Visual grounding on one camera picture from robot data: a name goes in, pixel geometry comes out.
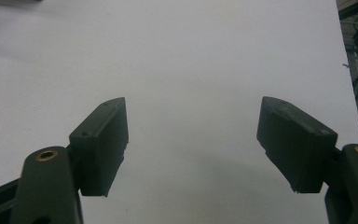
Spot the black metal bar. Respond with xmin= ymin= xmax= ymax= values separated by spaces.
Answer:
xmin=337 ymin=0 xmax=358 ymax=21

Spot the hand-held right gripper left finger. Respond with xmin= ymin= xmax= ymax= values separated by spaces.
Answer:
xmin=68 ymin=96 xmax=130 ymax=198

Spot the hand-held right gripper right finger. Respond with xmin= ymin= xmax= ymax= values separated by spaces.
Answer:
xmin=255 ymin=95 xmax=338 ymax=194

